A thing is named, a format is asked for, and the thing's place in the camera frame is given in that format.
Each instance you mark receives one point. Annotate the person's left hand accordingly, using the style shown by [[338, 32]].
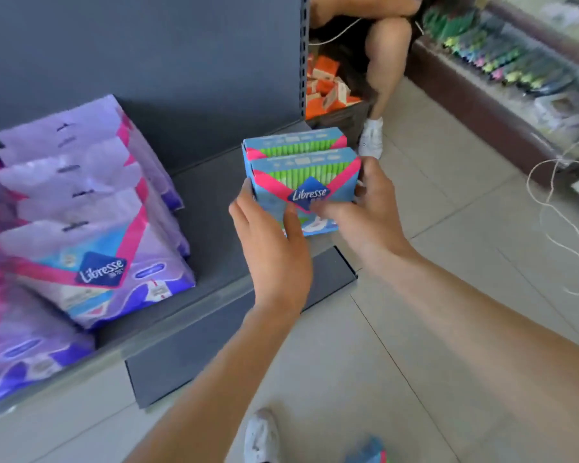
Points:
[[270, 255]]

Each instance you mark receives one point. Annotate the person's right hand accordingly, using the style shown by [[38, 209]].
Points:
[[371, 221]]

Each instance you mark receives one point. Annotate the person's right thumb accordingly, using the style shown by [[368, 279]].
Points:
[[330, 211]]

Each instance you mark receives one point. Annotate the person's left thumb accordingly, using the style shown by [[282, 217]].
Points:
[[294, 225]]

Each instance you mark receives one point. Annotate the blue pad packet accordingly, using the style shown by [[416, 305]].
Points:
[[294, 139], [304, 180]]

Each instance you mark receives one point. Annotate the person's right forearm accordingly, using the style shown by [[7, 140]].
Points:
[[487, 342]]

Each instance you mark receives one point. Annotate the person's left forearm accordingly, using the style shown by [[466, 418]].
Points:
[[212, 395]]

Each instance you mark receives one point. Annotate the person's white shoe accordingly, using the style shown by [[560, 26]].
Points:
[[371, 137], [261, 438]]

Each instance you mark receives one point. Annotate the dark cardboard box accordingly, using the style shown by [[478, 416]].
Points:
[[347, 120]]

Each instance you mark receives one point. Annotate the pile of orange boxes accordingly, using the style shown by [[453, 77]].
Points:
[[325, 86]]

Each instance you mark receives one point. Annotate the grey metal shelf unit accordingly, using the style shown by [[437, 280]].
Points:
[[198, 81]]

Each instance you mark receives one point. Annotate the brown display counter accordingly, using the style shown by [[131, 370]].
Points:
[[482, 115]]

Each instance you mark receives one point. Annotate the row of purple pad packs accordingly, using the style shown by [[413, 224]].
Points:
[[82, 226]]

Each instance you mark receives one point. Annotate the row of colourful pens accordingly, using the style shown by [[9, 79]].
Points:
[[497, 52]]

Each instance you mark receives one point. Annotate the small blue packet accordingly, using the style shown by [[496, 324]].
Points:
[[366, 452]]

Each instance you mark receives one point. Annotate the white object on counter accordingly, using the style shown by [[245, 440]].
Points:
[[564, 11]]

